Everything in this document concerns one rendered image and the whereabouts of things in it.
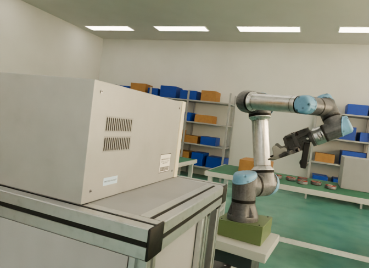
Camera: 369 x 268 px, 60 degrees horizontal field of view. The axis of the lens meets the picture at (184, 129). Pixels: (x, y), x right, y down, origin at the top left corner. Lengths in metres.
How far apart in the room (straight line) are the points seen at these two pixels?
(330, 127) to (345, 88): 6.20
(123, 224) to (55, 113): 0.22
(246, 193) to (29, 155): 1.14
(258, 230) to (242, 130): 6.21
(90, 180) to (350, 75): 7.32
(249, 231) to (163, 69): 7.21
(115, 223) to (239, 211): 1.13
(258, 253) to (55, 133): 1.12
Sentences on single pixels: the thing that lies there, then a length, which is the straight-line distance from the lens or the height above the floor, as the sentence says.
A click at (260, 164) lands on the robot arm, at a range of 1.67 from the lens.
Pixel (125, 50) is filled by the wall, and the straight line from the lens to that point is 9.18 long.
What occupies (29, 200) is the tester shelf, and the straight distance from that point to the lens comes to 0.59.
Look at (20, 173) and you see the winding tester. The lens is 0.63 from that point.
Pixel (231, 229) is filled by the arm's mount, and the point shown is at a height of 0.79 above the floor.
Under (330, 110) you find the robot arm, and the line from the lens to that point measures 1.46.
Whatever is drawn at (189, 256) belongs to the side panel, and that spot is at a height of 0.99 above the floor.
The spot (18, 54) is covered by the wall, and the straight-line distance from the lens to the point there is 7.56.
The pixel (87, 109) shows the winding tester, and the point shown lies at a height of 1.27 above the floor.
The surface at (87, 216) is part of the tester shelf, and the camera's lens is 0.51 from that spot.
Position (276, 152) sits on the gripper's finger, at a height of 1.18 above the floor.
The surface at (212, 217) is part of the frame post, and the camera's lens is 0.88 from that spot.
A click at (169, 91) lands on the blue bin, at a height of 1.92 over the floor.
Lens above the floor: 1.27
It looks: 2 degrees down
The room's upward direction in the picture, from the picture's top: 7 degrees clockwise
